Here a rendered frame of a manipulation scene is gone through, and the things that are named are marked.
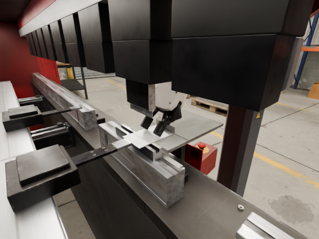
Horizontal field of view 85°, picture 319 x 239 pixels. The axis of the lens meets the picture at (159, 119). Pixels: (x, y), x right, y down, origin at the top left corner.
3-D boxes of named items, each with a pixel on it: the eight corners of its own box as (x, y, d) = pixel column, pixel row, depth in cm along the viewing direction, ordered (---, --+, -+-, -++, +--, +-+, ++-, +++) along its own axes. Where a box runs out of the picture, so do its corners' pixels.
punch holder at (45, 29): (72, 60, 95) (66, 26, 88) (55, 61, 90) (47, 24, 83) (65, 59, 105) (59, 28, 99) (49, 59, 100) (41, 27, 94)
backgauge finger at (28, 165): (141, 155, 45) (141, 138, 43) (14, 214, 29) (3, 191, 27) (118, 138, 53) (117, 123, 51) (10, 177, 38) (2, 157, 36)
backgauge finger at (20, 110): (86, 114, 73) (84, 102, 71) (5, 132, 57) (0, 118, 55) (77, 106, 81) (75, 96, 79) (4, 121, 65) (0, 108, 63)
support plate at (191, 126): (223, 125, 60) (223, 123, 60) (167, 153, 45) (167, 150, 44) (184, 112, 73) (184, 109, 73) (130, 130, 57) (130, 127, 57)
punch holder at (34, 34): (55, 57, 123) (50, 31, 116) (41, 57, 118) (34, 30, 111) (51, 56, 133) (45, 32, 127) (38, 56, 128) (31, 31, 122)
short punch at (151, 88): (155, 117, 44) (154, 78, 40) (149, 119, 42) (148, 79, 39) (133, 107, 51) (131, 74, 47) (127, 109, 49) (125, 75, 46)
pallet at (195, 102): (260, 112, 357) (262, 105, 352) (238, 121, 314) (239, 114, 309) (213, 99, 447) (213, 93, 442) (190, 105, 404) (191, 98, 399)
